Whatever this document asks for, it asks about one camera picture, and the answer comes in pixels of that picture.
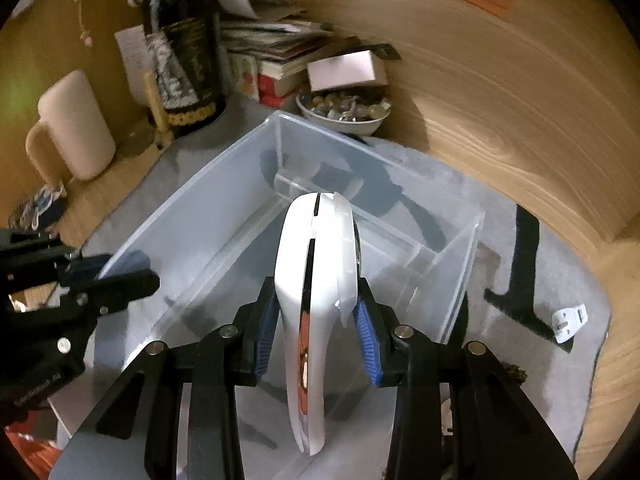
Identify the yellow lip balm tube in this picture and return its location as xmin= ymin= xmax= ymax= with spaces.
xmin=143 ymin=70 xmax=174 ymax=151

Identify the clear plastic storage bin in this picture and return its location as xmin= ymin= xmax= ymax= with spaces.
xmin=52 ymin=113 xmax=484 ymax=479

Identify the dark wine bottle elephant label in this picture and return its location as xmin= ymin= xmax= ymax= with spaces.
xmin=142 ymin=0 xmax=226 ymax=138

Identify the white handwritten note paper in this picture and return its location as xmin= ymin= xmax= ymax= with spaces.
xmin=114 ymin=25 xmax=150 ymax=107

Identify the white handheld massager device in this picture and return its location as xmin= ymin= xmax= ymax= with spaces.
xmin=274 ymin=193 xmax=359 ymax=455

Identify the white bowl of stones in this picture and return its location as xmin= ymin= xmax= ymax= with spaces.
xmin=295 ymin=91 xmax=392 ymax=136

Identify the stack of books and papers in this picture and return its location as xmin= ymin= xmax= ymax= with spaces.
xmin=124 ymin=0 xmax=352 ymax=111

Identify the white card on bowl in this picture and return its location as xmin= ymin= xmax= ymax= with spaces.
xmin=307 ymin=50 xmax=387 ymax=91

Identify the cartoon sticker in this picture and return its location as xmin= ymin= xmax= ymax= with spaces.
xmin=8 ymin=183 xmax=67 ymax=232

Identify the grey mat with black letters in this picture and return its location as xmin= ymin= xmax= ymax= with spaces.
xmin=85 ymin=99 xmax=610 ymax=455

